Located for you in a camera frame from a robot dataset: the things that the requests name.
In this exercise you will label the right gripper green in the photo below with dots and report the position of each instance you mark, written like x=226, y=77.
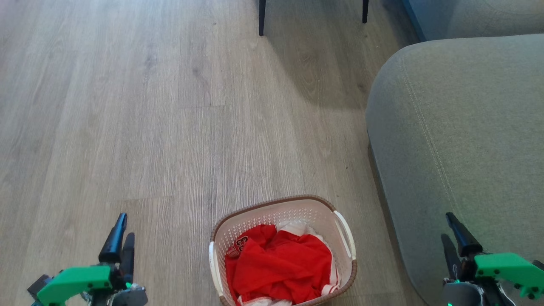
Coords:
x=505, y=267

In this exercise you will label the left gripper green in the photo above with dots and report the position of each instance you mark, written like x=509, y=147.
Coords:
x=74, y=282

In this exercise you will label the white plastic laundry basket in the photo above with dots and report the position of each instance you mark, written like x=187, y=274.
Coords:
x=280, y=210

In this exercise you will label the grey fabric sofa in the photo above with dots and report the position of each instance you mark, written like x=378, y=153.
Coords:
x=459, y=140

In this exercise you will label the white garment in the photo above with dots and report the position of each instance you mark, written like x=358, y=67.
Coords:
x=297, y=227

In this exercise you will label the red sports jersey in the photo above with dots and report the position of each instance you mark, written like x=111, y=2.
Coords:
x=280, y=267

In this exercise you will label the blue-grey sofa section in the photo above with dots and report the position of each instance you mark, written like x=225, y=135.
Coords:
x=471, y=17

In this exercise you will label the black chair leg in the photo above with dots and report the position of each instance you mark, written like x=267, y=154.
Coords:
x=262, y=17
x=365, y=10

